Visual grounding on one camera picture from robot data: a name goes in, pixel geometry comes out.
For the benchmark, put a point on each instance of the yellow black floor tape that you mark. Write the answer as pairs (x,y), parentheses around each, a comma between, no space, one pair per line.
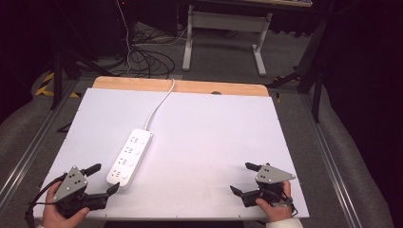
(47,77)

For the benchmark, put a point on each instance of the person's left hand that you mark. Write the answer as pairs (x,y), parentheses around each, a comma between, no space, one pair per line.
(53,212)

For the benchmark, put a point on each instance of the aluminium floor rail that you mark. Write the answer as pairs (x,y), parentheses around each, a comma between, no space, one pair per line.
(329,164)
(28,148)

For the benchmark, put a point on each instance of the white metal desk frame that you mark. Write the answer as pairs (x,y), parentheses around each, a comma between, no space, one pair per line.
(228,20)

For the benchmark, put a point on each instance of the person's right hand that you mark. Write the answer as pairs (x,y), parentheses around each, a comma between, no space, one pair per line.
(278,211)

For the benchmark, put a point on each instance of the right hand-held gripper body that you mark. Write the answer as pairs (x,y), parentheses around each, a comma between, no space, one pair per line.
(272,175)

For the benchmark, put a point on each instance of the black computer case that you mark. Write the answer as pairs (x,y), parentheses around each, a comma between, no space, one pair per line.
(107,28)

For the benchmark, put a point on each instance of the white table mat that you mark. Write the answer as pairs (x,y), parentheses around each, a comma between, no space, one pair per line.
(206,142)

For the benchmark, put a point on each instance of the black metal stand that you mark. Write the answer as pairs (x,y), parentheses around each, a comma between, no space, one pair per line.
(57,79)
(316,95)

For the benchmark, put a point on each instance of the wooden table board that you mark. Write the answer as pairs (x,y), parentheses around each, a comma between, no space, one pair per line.
(133,84)

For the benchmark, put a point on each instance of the white power strip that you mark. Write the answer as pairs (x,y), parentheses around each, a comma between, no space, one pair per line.
(130,158)

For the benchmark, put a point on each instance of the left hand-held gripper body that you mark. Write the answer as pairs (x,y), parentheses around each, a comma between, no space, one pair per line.
(70,185)

